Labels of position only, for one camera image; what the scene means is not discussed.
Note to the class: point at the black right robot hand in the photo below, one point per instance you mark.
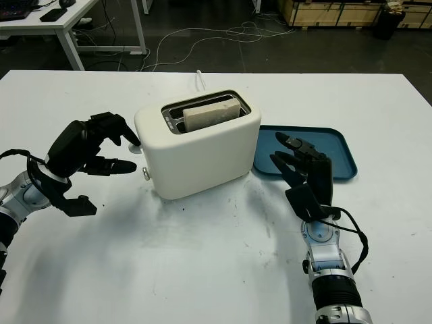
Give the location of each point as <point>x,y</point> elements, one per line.
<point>319,179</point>

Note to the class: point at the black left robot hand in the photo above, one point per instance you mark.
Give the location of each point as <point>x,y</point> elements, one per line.
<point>71,148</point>

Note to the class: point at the pale slice of bread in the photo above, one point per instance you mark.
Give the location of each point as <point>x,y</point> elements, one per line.
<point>209,116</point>

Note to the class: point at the blue plastic tray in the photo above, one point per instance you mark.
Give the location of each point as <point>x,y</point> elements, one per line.
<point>303,135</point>

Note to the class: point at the white two-slot toaster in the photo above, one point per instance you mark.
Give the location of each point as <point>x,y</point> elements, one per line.
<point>202,162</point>

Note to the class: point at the white office desk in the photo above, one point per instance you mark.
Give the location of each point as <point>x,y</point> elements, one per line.
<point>67,25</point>

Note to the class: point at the white power strip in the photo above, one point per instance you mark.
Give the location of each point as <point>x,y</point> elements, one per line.
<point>85,20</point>

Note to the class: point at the black smartphone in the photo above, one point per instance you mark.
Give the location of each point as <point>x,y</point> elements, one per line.
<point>53,14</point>

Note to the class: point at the black computer mouse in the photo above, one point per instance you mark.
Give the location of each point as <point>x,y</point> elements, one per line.
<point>67,2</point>

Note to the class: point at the black keyboard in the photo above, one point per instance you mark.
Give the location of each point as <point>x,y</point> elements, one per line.
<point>17,10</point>

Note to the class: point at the wooden crate stack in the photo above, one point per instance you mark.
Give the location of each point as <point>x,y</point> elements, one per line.
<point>324,15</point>

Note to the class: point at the black waste bin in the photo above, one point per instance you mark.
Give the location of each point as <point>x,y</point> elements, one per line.
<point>388,23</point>

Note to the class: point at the pale wooden crate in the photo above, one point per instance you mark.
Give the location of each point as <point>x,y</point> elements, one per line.
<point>416,20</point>

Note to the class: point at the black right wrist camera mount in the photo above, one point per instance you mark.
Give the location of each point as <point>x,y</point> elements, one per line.
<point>303,202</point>

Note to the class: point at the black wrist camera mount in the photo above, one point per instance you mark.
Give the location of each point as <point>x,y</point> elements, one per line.
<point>79,206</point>
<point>303,202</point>

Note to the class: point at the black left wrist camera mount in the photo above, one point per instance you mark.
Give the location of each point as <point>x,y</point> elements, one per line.
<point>79,206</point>

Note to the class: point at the white table frame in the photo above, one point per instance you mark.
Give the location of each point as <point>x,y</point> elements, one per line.
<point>146,6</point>

